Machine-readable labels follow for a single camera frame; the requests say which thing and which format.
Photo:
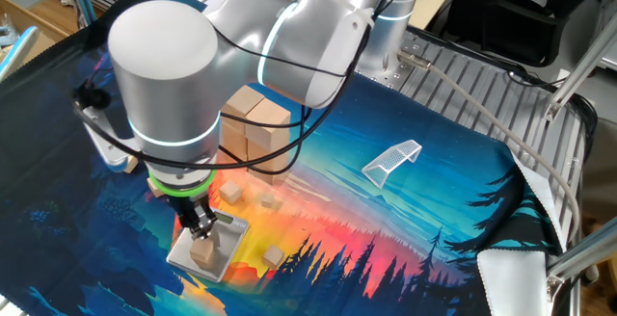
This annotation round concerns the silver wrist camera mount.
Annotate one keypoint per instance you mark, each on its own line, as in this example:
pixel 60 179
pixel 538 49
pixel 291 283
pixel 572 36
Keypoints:
pixel 111 157

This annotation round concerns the pale curved metal bar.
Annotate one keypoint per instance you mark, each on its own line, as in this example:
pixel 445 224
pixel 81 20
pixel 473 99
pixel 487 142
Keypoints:
pixel 21 48

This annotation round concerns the silver digital kitchen scale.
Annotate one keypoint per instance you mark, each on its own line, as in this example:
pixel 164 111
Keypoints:
pixel 231 244

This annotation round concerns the tiny wooden cube block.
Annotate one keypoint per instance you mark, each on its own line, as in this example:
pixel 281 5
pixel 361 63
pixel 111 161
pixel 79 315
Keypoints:
pixel 267 200

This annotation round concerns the medium wooden cube block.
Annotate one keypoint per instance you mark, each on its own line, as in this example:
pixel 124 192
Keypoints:
pixel 153 190
pixel 202 253
pixel 230 192
pixel 273 256
pixel 131 165

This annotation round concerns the forest sunset print cloth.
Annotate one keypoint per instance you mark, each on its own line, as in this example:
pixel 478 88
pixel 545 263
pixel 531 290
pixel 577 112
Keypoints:
pixel 385 113

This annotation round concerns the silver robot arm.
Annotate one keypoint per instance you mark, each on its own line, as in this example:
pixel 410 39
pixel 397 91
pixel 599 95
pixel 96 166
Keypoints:
pixel 164 65

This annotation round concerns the light wooden bench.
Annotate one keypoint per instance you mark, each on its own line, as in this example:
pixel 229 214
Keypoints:
pixel 50 27

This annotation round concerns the black chair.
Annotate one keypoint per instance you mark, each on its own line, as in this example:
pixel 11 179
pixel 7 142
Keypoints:
pixel 506 22

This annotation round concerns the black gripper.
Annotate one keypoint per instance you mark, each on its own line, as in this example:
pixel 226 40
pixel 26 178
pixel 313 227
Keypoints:
pixel 190 206

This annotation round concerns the clear mesh toy goal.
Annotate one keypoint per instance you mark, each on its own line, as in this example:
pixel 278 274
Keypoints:
pixel 395 154

